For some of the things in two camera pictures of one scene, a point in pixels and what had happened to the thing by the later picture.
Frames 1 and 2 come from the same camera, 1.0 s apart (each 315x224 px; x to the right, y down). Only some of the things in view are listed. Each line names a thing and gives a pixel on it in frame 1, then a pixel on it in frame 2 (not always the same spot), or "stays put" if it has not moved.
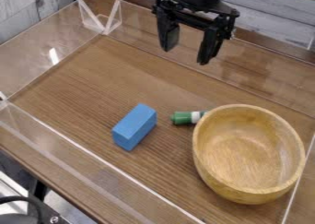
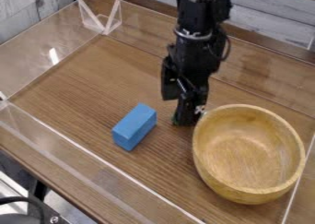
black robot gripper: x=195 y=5 → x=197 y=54
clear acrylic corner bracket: x=99 y=22 stays put
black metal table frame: x=14 y=168 stays put
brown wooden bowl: x=249 y=153 stays put
